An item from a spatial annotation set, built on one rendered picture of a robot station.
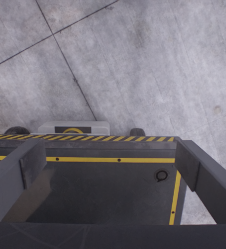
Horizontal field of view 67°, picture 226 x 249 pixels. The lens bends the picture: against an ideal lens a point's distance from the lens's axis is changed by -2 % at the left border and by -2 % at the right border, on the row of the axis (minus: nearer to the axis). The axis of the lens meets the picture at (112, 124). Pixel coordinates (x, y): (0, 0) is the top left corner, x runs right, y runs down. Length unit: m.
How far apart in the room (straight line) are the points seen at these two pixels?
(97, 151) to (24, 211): 0.29
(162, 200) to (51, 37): 0.69
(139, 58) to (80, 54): 0.23
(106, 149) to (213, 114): 0.55
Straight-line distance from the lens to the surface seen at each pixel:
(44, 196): 0.56
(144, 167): 0.48
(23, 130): 0.78
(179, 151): 0.16
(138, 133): 0.64
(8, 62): 0.84
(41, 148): 0.16
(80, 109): 0.76
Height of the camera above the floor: 0.73
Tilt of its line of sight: 74 degrees down
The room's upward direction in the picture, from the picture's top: 179 degrees counter-clockwise
